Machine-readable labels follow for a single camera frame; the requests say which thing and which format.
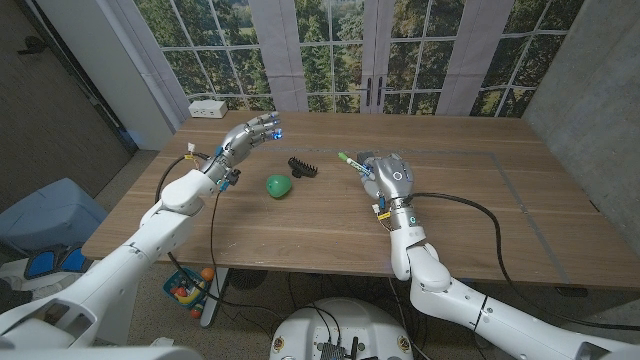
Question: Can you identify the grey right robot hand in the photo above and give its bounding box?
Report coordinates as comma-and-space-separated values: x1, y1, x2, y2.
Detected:
360, 152, 426, 232

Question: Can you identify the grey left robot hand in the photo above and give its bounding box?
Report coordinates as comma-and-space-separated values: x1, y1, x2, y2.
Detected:
202, 111, 284, 192

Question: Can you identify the white green-label marker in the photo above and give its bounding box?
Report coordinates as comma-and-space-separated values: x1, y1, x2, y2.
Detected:
337, 152, 375, 180

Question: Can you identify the green ball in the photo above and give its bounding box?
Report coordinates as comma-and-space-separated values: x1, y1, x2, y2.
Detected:
265, 174, 294, 200

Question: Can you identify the white power strip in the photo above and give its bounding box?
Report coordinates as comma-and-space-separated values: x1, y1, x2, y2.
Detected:
188, 99, 229, 120

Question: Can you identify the black toothed hair clip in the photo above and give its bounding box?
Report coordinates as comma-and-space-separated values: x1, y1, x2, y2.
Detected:
287, 156, 319, 180

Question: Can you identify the printed window forest backdrop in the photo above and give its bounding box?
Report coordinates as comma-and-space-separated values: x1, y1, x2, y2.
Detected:
107, 0, 586, 119

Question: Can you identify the black round floor fan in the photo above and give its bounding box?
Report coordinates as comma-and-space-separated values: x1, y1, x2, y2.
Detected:
228, 268, 269, 291

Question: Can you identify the white table leg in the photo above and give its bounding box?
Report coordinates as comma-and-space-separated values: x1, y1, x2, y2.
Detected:
199, 267, 231, 330

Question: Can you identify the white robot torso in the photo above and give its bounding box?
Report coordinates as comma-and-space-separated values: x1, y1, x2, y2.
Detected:
269, 297, 415, 360

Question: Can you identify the blue basket of toy fruit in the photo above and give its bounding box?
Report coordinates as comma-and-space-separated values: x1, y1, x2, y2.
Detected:
162, 267, 216, 320

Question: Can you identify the dark trouser leg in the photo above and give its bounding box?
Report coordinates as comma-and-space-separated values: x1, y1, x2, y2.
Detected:
0, 277, 32, 315

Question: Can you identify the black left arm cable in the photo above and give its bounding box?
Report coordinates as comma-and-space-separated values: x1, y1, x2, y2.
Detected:
153, 152, 286, 321

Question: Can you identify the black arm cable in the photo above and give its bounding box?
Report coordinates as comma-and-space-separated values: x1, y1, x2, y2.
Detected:
409, 192, 640, 332
153, 152, 286, 321

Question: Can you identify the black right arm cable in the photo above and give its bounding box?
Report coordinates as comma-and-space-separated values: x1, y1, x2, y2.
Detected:
409, 192, 640, 332

